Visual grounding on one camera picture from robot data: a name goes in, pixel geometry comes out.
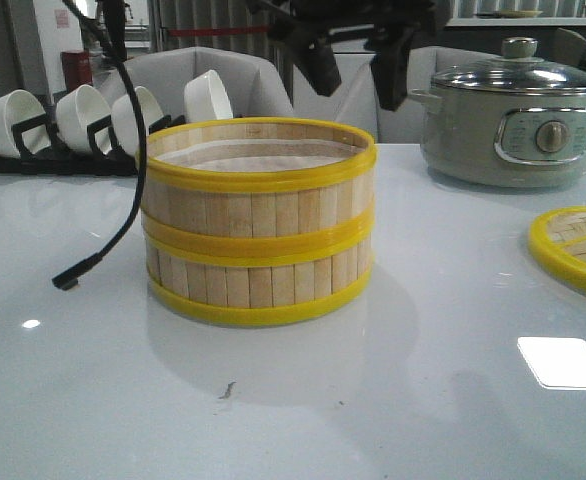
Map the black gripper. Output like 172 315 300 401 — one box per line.
246 0 451 111

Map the bamboo steamer basket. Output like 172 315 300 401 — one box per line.
142 117 376 257
146 232 373 327

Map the woven bamboo steamer lid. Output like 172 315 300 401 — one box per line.
527 206 586 294

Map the white cabinet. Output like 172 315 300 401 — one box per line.
292 40 374 120

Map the right grey chair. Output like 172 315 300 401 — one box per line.
333 45 504 145

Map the grey chair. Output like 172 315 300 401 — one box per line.
333 45 504 145
124 47 295 127

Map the left grey chair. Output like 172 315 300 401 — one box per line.
124 47 295 127

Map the white bowl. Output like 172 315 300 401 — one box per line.
184 69 233 122
111 86 164 157
0 89 45 158
55 84 111 154

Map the grey electric cooking pot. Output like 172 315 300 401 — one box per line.
409 87 586 188

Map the glass pot lid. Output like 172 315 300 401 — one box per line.
431 37 586 96

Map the red bin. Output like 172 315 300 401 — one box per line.
60 50 93 92

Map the black bowl rack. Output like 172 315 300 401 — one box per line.
0 114 187 178

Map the black hanging cable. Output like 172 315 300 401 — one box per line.
51 0 150 292

